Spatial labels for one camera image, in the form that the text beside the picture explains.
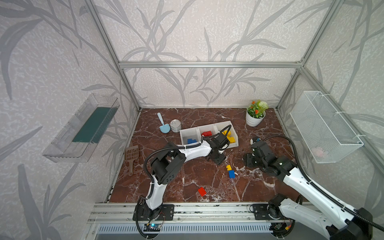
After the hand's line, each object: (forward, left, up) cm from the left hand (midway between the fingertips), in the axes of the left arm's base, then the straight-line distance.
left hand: (220, 154), depth 92 cm
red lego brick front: (-21, +11, -3) cm, 24 cm away
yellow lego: (+10, -8, +1) cm, 13 cm away
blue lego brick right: (-11, -6, -2) cm, 13 cm away
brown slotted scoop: (+2, +58, -5) cm, 58 cm away
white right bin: (+15, -9, -1) cm, 17 cm away
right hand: (-4, -13, +11) cm, 17 cm away
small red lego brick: (+16, +9, -1) cm, 18 cm away
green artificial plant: (+27, -25, +12) cm, 39 cm away
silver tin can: (+21, +30, +1) cm, 37 cm away
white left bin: (+14, +20, -3) cm, 25 cm away
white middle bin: (+18, +4, +2) cm, 19 cm away
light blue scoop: (+21, +38, -2) cm, 44 cm away
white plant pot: (+24, -24, +3) cm, 34 cm away
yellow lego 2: (+3, 0, +21) cm, 21 cm away
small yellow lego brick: (-8, -5, -2) cm, 9 cm away
